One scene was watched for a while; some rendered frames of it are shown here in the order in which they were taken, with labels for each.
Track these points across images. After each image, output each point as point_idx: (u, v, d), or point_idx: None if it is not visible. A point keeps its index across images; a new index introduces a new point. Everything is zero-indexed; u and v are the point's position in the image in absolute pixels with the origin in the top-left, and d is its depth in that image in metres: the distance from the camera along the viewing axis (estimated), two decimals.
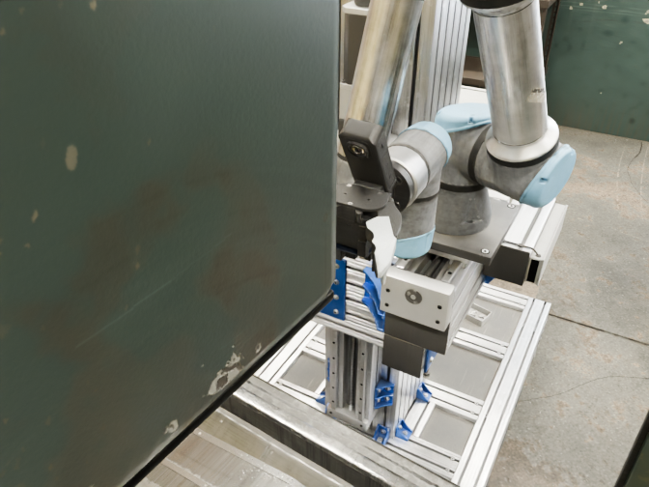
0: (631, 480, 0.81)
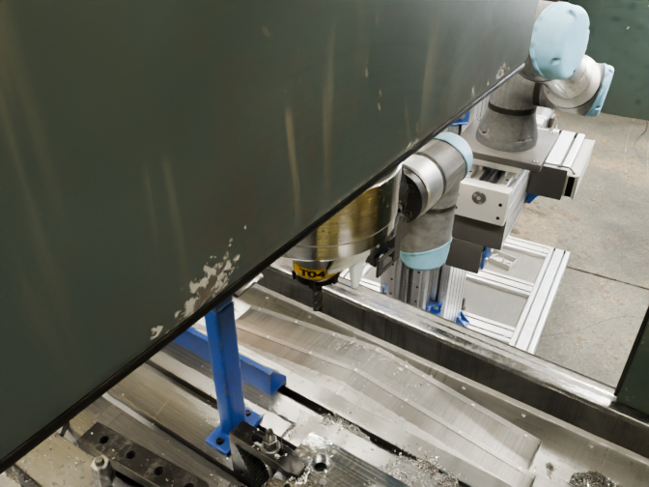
0: None
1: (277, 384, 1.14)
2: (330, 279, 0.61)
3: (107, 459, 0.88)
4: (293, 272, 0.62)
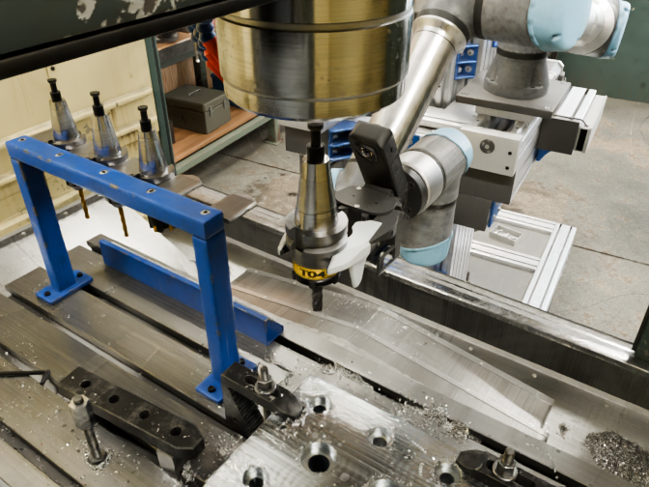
0: None
1: (273, 332, 1.07)
2: (330, 279, 0.61)
3: (87, 398, 0.81)
4: (293, 272, 0.62)
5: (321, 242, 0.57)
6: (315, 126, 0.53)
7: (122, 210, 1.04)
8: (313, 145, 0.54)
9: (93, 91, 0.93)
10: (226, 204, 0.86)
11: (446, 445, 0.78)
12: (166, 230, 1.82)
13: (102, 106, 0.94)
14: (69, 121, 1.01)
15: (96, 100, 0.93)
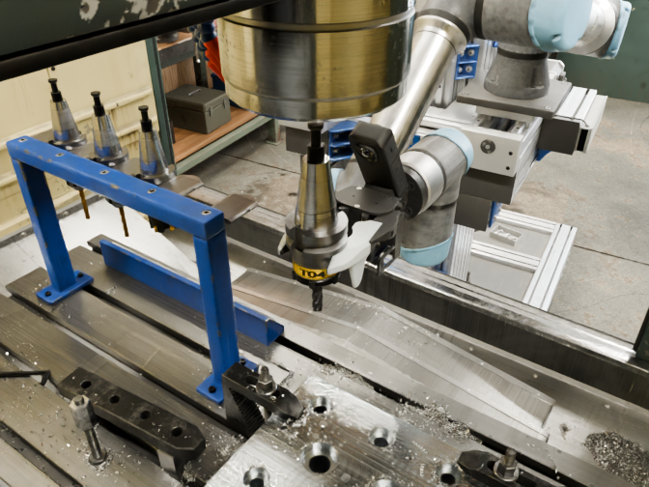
0: None
1: (274, 332, 1.07)
2: (330, 279, 0.61)
3: (88, 399, 0.80)
4: (293, 272, 0.62)
5: (321, 242, 0.57)
6: (315, 126, 0.53)
7: (123, 210, 1.04)
8: (313, 145, 0.54)
9: (94, 91, 0.93)
10: (227, 204, 0.86)
11: (447, 445, 0.78)
12: (167, 230, 1.82)
13: (103, 106, 0.94)
14: (69, 121, 1.01)
15: (97, 100, 0.93)
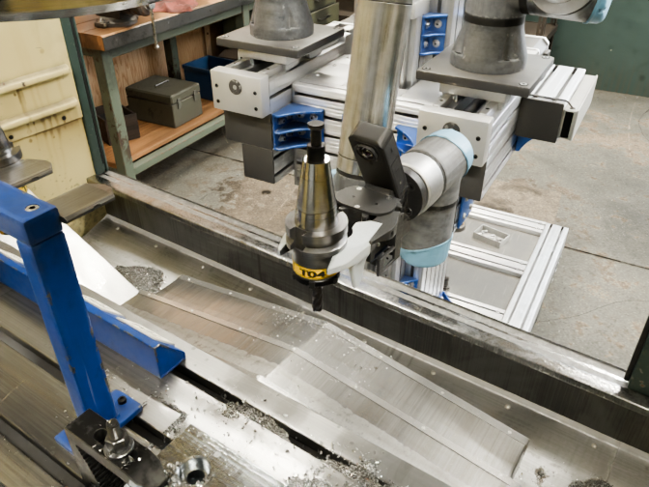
0: None
1: (170, 361, 0.85)
2: (330, 279, 0.61)
3: None
4: (293, 272, 0.62)
5: (321, 242, 0.57)
6: (315, 126, 0.53)
7: None
8: (313, 145, 0.54)
9: None
10: (71, 197, 0.63)
11: None
12: (97, 231, 1.60)
13: None
14: None
15: None
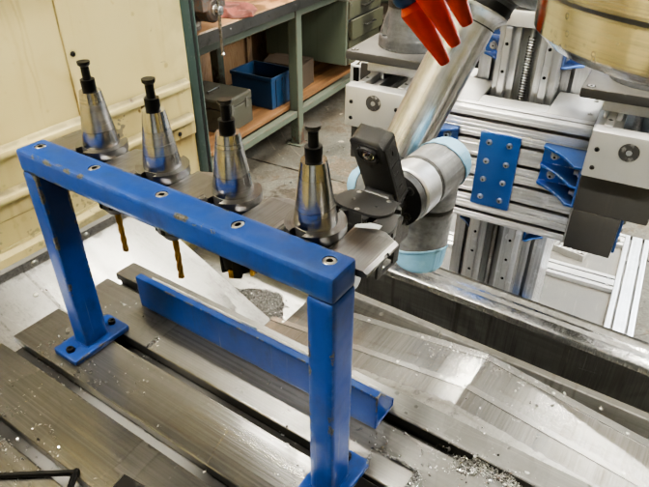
0: None
1: (383, 410, 0.78)
2: None
3: None
4: None
5: (320, 243, 0.57)
6: (312, 127, 0.53)
7: (178, 243, 0.75)
8: (311, 146, 0.54)
9: (145, 76, 0.64)
10: (352, 244, 0.57)
11: None
12: (202, 250, 1.54)
13: (158, 99, 0.65)
14: (105, 120, 0.72)
15: (150, 91, 0.64)
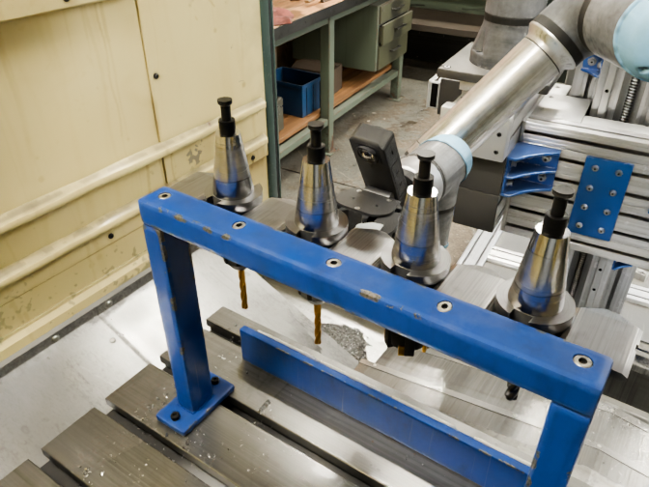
0: None
1: None
2: None
3: None
4: None
5: (551, 329, 0.46)
6: (566, 193, 0.43)
7: (320, 306, 0.65)
8: (556, 215, 0.44)
9: (311, 121, 0.54)
10: (590, 333, 0.47)
11: None
12: (268, 279, 1.43)
13: (324, 147, 0.55)
14: (243, 166, 0.61)
15: (317, 138, 0.54)
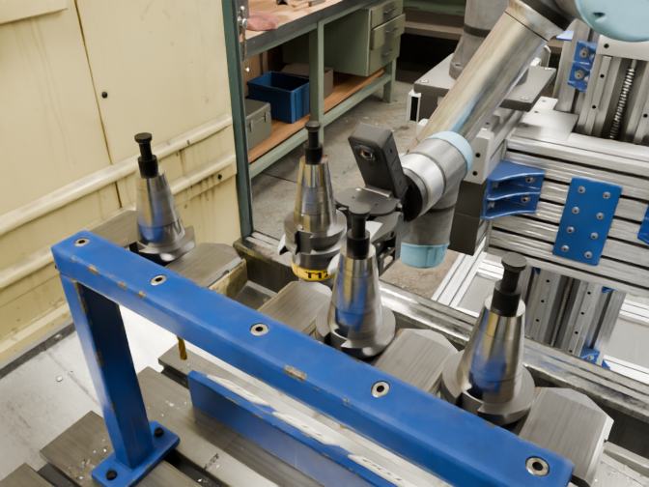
0: None
1: None
2: None
3: None
4: None
5: (504, 419, 0.39)
6: (517, 265, 0.35)
7: None
8: (507, 289, 0.37)
9: (308, 121, 0.54)
10: (550, 423, 0.39)
11: None
12: (240, 302, 1.36)
13: (323, 147, 0.55)
14: (169, 210, 0.54)
15: (314, 138, 0.54)
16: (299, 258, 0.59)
